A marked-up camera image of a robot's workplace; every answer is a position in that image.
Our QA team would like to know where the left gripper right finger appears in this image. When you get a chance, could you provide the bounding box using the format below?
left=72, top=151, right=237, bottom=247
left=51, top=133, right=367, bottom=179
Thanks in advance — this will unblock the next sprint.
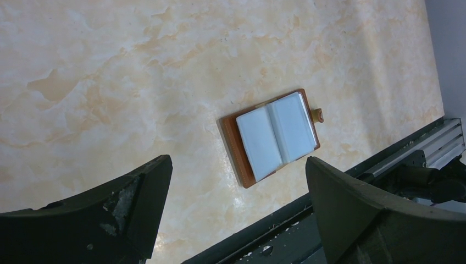
left=306, top=157, right=465, bottom=263

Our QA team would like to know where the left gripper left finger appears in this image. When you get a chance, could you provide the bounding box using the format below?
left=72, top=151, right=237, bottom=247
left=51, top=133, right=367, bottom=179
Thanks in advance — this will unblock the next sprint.
left=1, top=155, right=173, bottom=263

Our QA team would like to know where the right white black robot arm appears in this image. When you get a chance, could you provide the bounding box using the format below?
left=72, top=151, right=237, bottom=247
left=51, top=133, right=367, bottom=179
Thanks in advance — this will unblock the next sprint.
left=381, top=156, right=465, bottom=204

